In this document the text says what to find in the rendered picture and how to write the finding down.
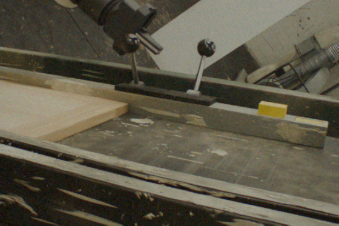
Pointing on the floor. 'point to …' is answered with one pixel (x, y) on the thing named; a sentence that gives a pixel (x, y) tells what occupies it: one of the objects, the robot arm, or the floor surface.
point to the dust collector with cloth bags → (299, 65)
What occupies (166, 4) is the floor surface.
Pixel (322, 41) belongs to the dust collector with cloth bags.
